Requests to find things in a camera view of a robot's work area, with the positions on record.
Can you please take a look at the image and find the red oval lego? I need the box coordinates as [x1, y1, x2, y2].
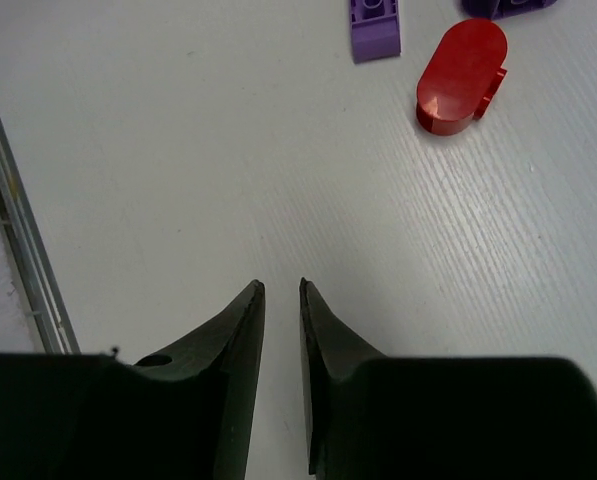
[416, 18, 508, 136]

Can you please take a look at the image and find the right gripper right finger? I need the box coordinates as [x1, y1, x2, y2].
[299, 280, 597, 479]

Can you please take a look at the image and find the purple square lego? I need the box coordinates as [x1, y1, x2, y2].
[349, 0, 401, 64]

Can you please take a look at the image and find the purple oval lego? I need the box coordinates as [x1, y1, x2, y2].
[460, 0, 556, 21]

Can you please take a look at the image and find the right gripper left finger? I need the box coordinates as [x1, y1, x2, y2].
[0, 281, 265, 479]

